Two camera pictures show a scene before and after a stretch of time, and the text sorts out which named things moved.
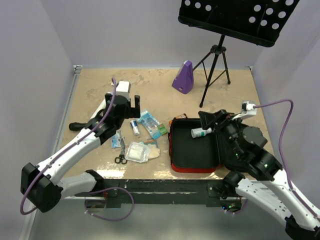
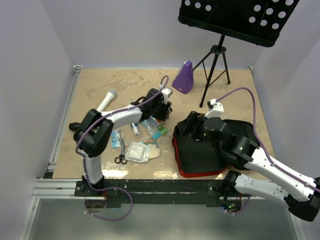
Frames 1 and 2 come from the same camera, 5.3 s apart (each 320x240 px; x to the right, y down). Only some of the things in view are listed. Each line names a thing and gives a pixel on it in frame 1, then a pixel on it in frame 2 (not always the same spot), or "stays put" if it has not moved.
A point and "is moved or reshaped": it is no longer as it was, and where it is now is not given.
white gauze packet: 138,152 stays put
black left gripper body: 127,115 -> 160,111
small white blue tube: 134,125 stays put
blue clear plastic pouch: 148,121 stays put
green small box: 162,129 stays put
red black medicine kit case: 190,155 is moved or reshaped
